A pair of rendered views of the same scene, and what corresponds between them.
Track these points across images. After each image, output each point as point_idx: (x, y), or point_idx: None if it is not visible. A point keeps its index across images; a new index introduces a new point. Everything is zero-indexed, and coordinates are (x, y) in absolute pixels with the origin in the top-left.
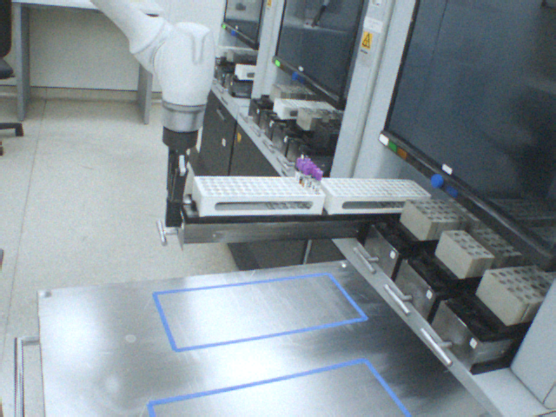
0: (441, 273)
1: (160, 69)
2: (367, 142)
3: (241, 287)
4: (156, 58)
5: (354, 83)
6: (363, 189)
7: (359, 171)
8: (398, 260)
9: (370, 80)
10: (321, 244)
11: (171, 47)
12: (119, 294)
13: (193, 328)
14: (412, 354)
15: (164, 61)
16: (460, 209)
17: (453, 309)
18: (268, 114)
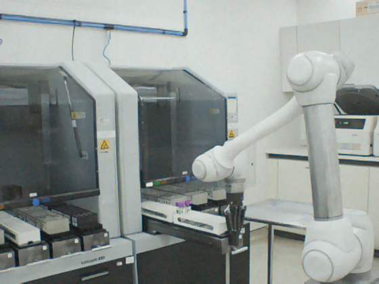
0: (207, 203)
1: (243, 165)
2: (128, 196)
3: (269, 217)
4: (237, 162)
5: (102, 174)
6: (167, 207)
7: (128, 215)
8: None
9: (116, 165)
10: (149, 258)
11: (246, 151)
12: (304, 224)
13: (298, 216)
14: (260, 203)
15: (246, 159)
16: (162, 195)
17: (224, 204)
18: (30, 245)
